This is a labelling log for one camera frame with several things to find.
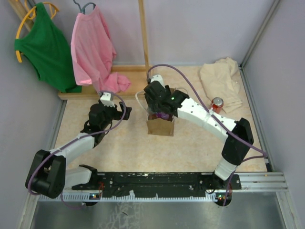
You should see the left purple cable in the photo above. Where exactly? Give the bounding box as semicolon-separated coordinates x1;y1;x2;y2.
27;90;126;210

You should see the pink t-shirt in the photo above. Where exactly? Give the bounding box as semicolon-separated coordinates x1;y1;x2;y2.
71;6;131;93

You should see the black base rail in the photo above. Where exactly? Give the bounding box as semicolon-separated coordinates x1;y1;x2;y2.
72;172;242;205

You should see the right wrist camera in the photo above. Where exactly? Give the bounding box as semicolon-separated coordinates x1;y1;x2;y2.
148;74;165;87

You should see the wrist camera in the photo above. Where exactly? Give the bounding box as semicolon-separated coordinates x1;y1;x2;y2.
148;74;165;87
99;92;115;107

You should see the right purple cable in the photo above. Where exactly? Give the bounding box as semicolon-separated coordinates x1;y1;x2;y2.
146;63;269;208

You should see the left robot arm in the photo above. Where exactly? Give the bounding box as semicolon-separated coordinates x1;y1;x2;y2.
25;102;132;199

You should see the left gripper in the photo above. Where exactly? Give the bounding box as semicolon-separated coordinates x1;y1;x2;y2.
101;101;132;130

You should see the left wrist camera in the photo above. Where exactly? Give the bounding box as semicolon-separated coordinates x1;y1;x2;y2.
99;92;115;107

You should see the red cola can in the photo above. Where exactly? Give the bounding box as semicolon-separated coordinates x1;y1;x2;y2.
211;97;224;114

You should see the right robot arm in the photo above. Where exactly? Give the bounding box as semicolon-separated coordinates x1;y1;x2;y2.
144;81;254;189

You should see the yellow hanger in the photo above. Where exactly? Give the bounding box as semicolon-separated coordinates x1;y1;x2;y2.
14;1;60;63

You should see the purple cable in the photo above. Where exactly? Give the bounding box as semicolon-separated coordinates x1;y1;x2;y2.
146;63;269;208
27;90;126;210

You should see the aluminium frame profile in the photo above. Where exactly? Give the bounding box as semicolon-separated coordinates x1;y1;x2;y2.
60;172;287;206

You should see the purple soda can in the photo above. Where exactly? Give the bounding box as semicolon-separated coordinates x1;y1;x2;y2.
156;112;170;120

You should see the green tank top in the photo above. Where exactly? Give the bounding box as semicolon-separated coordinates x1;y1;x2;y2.
14;2;81;93

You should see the grey hanger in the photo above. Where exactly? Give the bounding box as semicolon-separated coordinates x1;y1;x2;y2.
73;0;96;14

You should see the beige folded cloth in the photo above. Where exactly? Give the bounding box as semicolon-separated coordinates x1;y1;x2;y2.
199;57;243;113

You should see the brown canvas bag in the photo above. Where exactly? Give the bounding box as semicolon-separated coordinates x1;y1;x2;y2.
135;88;180;136

